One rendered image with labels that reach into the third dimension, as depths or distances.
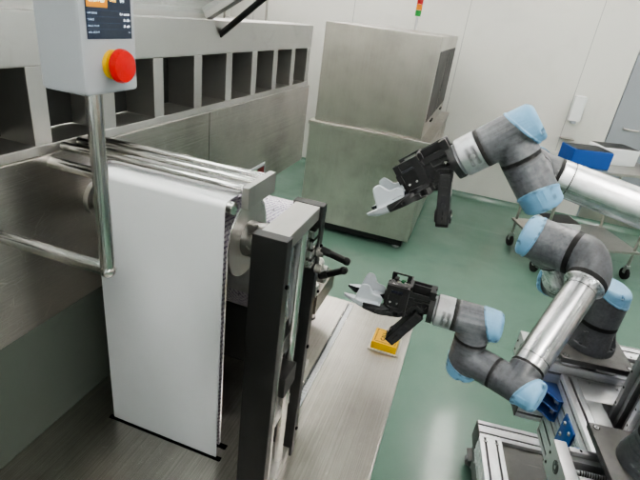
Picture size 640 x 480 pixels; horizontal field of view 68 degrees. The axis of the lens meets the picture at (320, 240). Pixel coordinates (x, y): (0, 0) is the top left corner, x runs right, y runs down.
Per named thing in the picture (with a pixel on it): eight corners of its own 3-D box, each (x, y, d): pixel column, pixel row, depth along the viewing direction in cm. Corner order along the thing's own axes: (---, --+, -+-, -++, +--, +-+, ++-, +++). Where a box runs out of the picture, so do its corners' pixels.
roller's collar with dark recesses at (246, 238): (270, 270, 80) (272, 235, 77) (238, 261, 81) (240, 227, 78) (285, 254, 85) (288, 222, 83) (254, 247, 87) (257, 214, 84)
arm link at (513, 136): (552, 145, 82) (530, 101, 80) (490, 174, 87) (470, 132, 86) (549, 138, 88) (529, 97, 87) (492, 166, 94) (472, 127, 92)
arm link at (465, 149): (490, 161, 93) (489, 171, 86) (468, 171, 96) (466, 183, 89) (472, 128, 92) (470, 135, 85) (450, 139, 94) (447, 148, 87)
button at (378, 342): (394, 355, 127) (396, 348, 126) (370, 348, 129) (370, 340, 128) (399, 341, 133) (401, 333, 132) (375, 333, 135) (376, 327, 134)
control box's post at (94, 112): (109, 274, 53) (93, 90, 45) (97, 270, 54) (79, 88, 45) (118, 269, 55) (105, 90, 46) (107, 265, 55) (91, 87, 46)
